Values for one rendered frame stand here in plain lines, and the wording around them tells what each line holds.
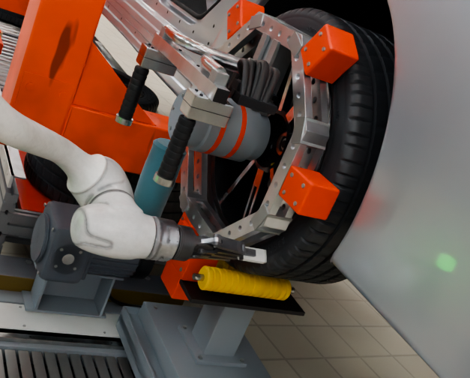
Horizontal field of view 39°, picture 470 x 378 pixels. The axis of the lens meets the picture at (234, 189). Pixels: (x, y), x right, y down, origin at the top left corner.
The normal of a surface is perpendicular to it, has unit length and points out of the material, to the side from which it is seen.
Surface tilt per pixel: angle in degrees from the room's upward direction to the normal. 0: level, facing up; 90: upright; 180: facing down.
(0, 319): 0
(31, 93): 90
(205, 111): 90
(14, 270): 0
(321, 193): 90
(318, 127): 45
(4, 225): 90
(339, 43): 35
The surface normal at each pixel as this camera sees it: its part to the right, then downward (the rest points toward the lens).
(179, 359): 0.37, -0.88
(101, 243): 0.18, 0.53
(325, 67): 0.10, 0.87
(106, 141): 0.38, 0.44
